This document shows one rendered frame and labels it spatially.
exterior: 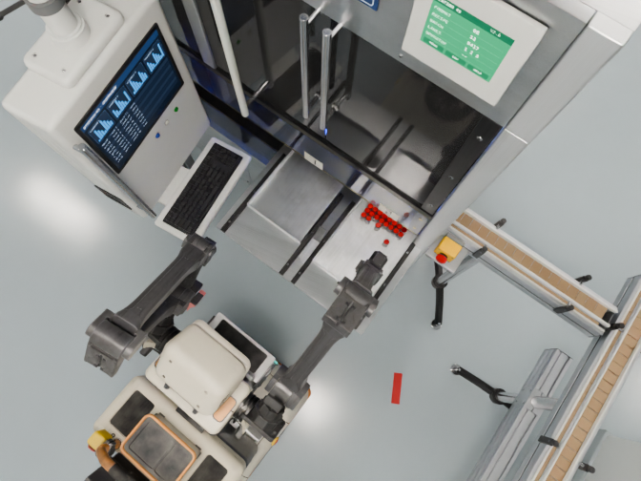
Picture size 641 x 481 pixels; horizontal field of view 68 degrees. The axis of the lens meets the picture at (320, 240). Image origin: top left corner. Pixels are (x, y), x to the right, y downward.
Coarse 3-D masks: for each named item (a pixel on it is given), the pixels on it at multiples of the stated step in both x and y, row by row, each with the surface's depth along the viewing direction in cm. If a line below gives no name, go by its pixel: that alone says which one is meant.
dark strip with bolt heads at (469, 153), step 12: (480, 120) 99; (492, 120) 97; (480, 132) 102; (492, 132) 99; (468, 144) 108; (480, 144) 106; (456, 156) 115; (468, 156) 112; (456, 168) 120; (468, 168) 116; (444, 180) 129; (456, 180) 125; (432, 192) 139; (444, 192) 134; (432, 204) 146
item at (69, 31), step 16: (32, 0) 108; (48, 0) 109; (64, 0) 113; (0, 16) 112; (48, 16) 113; (64, 16) 115; (80, 16) 122; (48, 32) 121; (64, 32) 119; (80, 32) 121; (64, 48) 122
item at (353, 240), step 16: (352, 224) 186; (368, 224) 186; (336, 240) 184; (352, 240) 184; (368, 240) 184; (400, 240) 184; (320, 256) 182; (336, 256) 182; (352, 256) 183; (368, 256) 183; (400, 256) 183; (336, 272) 181; (352, 272) 181; (384, 272) 181
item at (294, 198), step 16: (288, 160) 192; (304, 160) 192; (272, 176) 189; (288, 176) 191; (304, 176) 191; (320, 176) 191; (256, 192) 185; (272, 192) 189; (288, 192) 189; (304, 192) 189; (320, 192) 189; (336, 192) 189; (256, 208) 187; (272, 208) 187; (288, 208) 187; (304, 208) 187; (320, 208) 187; (288, 224) 185; (304, 224) 186
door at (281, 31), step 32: (224, 0) 125; (256, 0) 116; (288, 0) 107; (256, 32) 128; (288, 32) 118; (320, 32) 110; (224, 64) 159; (256, 64) 144; (288, 64) 132; (320, 64) 121; (288, 96) 148
